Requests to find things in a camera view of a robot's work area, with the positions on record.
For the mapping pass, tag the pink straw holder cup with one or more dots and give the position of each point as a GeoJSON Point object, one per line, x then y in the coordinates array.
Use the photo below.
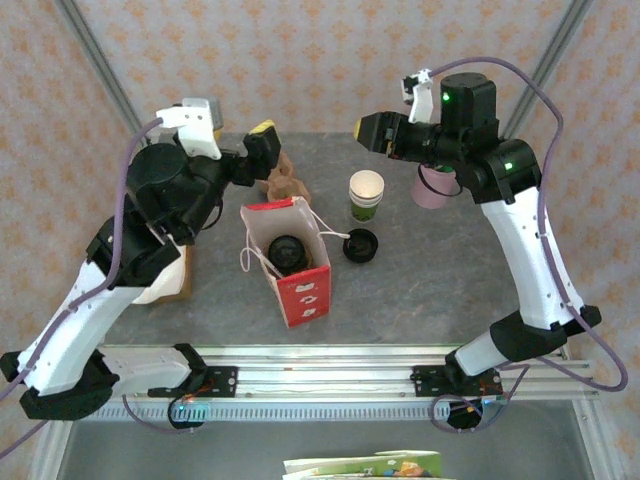
{"type": "Point", "coordinates": [430, 192]}

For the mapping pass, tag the aluminium frame post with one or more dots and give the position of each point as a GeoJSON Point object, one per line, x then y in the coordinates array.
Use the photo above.
{"type": "Point", "coordinates": [566, 25]}
{"type": "Point", "coordinates": [106, 70]}

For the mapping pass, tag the black cup lid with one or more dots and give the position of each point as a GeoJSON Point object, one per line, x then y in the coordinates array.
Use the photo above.
{"type": "Point", "coordinates": [360, 245]}
{"type": "Point", "coordinates": [286, 255]}

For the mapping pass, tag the red white paper gift bag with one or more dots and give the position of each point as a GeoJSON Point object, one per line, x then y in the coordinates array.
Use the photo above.
{"type": "Point", "coordinates": [305, 300]}

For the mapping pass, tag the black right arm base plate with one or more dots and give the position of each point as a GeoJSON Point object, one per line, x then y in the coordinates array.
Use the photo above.
{"type": "Point", "coordinates": [425, 380]}

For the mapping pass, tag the stack of paper cups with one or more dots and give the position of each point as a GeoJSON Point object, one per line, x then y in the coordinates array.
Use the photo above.
{"type": "Point", "coordinates": [367, 182]}

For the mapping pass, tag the aluminium mounting rail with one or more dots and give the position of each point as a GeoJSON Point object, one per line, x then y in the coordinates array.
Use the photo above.
{"type": "Point", "coordinates": [325, 372]}

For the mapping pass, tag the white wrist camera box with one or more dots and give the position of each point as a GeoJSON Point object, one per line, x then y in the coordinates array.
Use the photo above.
{"type": "Point", "coordinates": [192, 120]}
{"type": "Point", "coordinates": [420, 95]}

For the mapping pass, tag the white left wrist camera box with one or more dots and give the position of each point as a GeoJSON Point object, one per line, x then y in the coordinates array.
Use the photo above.
{"type": "Point", "coordinates": [192, 120]}

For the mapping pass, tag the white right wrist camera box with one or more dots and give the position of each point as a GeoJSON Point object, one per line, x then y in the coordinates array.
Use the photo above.
{"type": "Point", "coordinates": [420, 95]}

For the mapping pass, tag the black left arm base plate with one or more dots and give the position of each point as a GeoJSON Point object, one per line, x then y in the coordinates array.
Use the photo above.
{"type": "Point", "coordinates": [225, 382]}

